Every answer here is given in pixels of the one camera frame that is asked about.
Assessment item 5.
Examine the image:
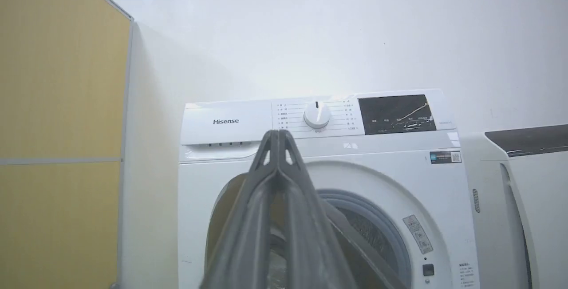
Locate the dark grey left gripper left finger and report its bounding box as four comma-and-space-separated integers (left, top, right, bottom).
199, 130, 285, 289

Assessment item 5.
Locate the white detergent drawer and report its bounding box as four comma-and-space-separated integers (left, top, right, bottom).
180, 100, 274, 146

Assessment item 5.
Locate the white Hisense washing machine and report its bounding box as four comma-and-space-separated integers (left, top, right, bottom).
177, 88, 482, 289

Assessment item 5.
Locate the black display panel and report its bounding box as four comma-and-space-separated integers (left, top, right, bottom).
358, 94, 437, 135

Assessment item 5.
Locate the grey warning sticker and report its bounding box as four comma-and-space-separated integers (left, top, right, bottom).
402, 214, 434, 255

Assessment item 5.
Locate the black energy label sticker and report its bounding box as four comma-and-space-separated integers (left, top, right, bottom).
430, 150, 462, 164

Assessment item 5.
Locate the yellow partition panel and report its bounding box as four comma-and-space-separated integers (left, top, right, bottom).
0, 0, 134, 289

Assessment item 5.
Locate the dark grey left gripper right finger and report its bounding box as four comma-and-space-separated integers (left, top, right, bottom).
278, 130, 358, 289

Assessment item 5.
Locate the white program dial knob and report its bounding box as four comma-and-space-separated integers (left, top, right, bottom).
304, 101, 332, 130

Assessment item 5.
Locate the white appliance with dark top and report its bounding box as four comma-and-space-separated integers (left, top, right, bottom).
459, 124, 568, 289

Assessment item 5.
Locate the white text sticker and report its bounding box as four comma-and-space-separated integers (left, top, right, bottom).
457, 261, 477, 289

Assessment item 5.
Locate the grey rubber door gasket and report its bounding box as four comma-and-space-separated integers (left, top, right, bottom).
317, 189, 413, 289

